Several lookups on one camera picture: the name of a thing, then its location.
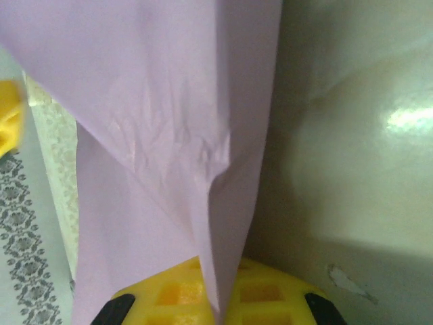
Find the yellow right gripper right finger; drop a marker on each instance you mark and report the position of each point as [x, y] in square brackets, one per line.
[270, 298]

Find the pink purple wrapping paper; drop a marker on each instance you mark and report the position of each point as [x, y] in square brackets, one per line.
[152, 101]

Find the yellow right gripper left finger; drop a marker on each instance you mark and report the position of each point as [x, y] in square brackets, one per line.
[162, 298]

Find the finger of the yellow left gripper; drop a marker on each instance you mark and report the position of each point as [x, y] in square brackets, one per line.
[10, 115]

